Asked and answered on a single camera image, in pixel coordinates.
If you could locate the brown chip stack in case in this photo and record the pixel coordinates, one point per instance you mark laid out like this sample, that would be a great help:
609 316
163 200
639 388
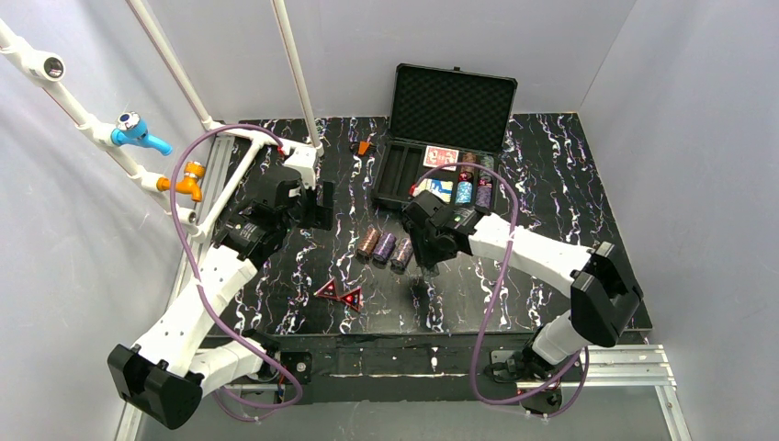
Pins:
468 159

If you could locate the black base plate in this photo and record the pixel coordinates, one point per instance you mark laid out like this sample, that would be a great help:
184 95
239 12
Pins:
377 367

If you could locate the aluminium rail frame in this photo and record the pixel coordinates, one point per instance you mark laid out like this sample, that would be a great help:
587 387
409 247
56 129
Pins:
610 366

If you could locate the orange tap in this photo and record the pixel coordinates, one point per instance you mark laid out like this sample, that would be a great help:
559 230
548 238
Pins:
179 182

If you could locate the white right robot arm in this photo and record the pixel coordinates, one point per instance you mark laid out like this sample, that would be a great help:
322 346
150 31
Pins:
599 282

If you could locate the light blue chip stack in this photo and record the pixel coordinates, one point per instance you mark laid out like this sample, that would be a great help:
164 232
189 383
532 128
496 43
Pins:
464 193

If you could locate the white pvc pipe frame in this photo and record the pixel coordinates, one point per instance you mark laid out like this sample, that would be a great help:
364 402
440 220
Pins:
46 70

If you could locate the grey pink chip stack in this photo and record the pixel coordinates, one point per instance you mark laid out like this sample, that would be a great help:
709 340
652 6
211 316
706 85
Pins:
402 255

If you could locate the black poker case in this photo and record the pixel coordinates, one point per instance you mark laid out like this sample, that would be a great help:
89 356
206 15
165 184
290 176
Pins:
448 108

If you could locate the purple chip stack on table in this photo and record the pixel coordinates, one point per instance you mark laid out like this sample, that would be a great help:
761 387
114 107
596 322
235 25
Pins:
384 248

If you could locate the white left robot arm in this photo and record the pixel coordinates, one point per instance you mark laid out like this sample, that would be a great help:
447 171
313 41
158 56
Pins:
162 374

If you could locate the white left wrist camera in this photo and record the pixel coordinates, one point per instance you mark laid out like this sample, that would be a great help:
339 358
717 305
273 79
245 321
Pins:
305 159

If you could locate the blue tap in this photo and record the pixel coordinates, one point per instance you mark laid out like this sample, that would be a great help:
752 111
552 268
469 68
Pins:
131 129

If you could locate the brown chip stack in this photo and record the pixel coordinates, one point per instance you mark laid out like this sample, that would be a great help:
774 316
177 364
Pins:
368 242
468 159

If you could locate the red card deck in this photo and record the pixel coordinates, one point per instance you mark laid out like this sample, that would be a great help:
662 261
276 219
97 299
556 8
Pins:
435 156

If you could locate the green chip stack in case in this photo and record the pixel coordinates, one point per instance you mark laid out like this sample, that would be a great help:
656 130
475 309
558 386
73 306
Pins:
487 161

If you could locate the red triangle dealer button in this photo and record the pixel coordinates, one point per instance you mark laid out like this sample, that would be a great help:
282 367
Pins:
328 291

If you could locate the blue card deck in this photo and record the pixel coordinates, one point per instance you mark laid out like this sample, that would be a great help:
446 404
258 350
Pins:
443 189

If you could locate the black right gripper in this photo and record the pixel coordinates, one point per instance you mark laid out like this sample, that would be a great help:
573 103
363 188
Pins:
423 242

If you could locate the orange black small clip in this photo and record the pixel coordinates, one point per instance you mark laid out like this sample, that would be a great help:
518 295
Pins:
360 148

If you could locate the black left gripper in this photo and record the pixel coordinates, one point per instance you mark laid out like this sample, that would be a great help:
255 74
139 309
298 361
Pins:
322 205

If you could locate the purple chip stack in case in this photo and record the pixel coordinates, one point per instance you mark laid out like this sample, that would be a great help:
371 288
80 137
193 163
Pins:
483 197

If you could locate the dark green chip stack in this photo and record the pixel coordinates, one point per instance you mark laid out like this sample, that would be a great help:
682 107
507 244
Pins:
429 272

